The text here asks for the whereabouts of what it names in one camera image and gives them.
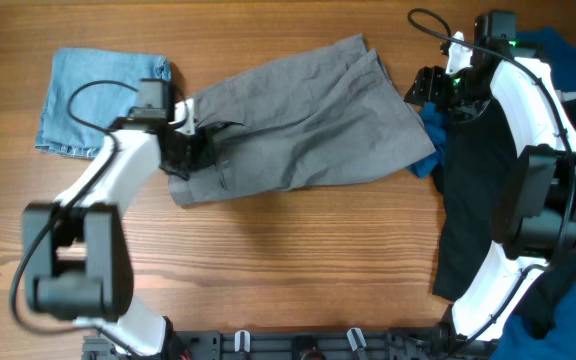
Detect blue shirt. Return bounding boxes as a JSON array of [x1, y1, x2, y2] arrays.
[[401, 25, 576, 359]]

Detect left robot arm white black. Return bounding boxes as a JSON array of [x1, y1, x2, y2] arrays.
[[9, 118, 213, 359]]

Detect folded light blue jeans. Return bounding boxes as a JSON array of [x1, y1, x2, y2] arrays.
[[34, 48, 171, 159]]

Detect black garment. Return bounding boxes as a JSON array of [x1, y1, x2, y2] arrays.
[[432, 101, 576, 339]]

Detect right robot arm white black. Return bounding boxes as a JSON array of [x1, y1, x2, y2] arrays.
[[391, 10, 576, 359]]

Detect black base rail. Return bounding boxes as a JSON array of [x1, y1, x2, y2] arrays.
[[81, 327, 449, 360]]

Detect grey shorts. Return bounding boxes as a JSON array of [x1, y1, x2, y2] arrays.
[[168, 34, 434, 206]]

